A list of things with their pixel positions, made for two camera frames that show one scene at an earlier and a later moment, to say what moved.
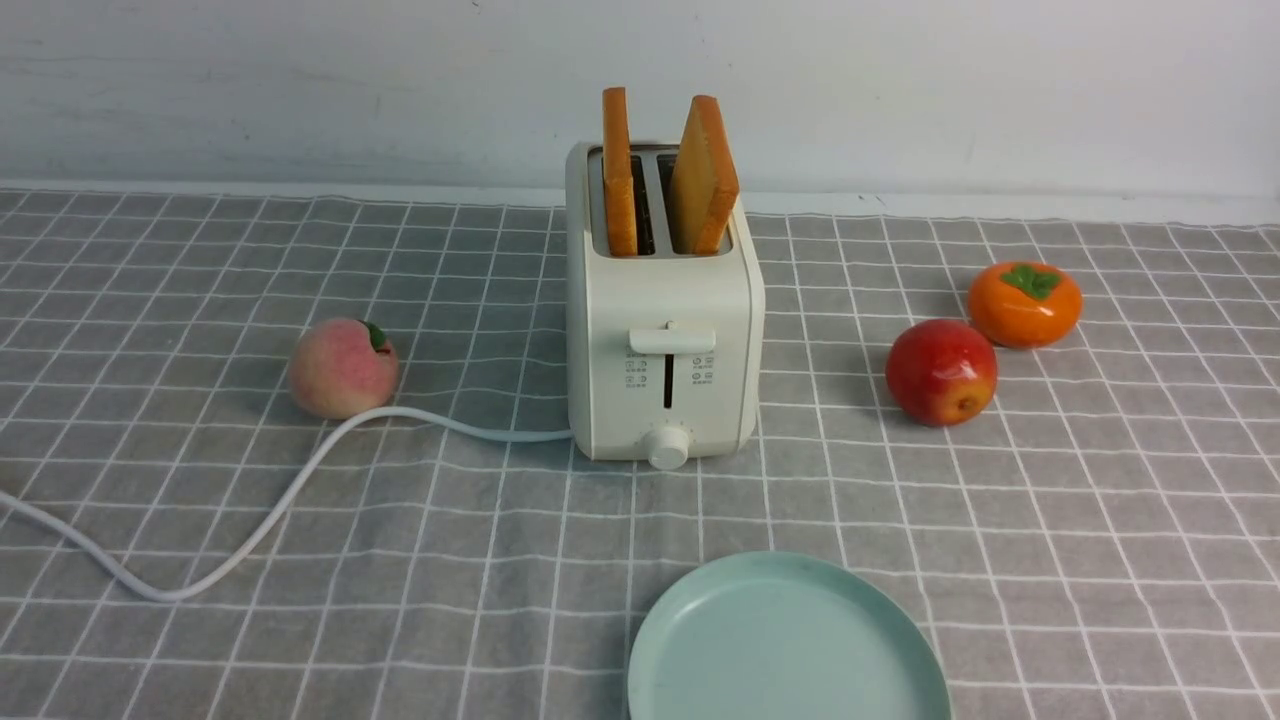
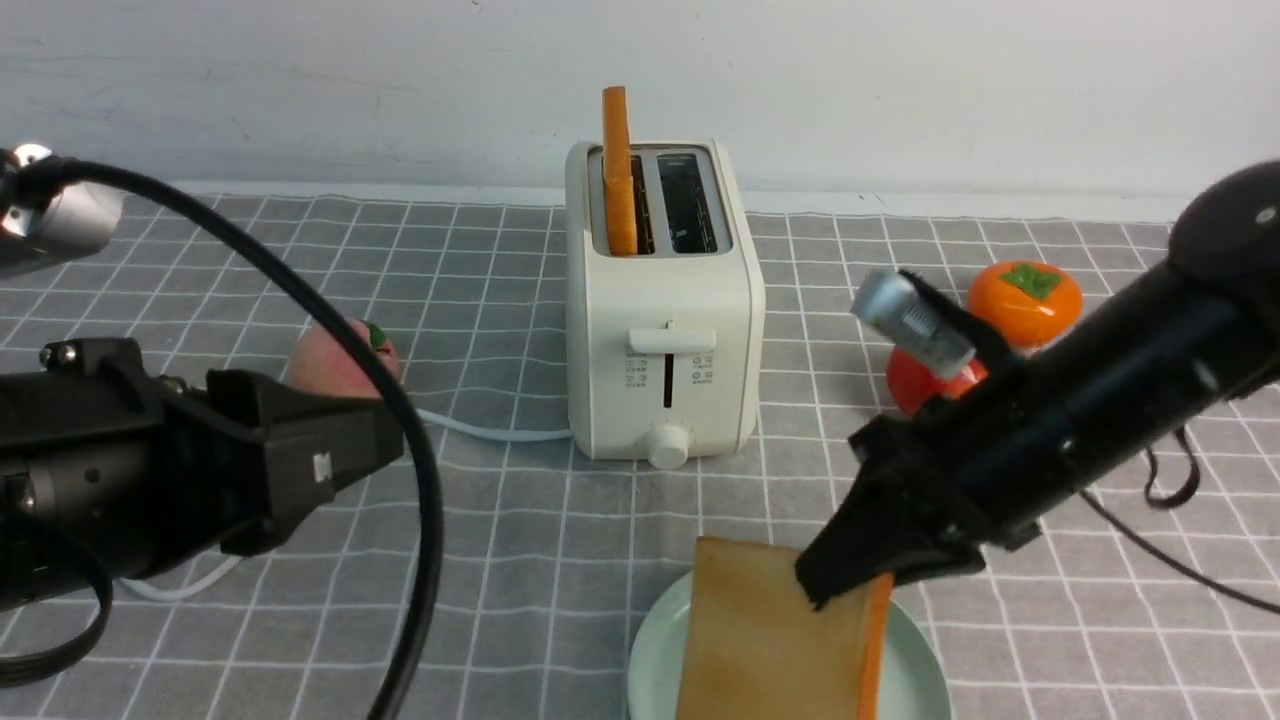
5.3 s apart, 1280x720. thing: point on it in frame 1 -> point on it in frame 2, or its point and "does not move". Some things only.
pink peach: x=343 y=368 does not move
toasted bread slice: x=619 y=179 does not move
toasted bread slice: x=704 y=185 -> x=755 y=647
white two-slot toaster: x=665 y=349 does not move
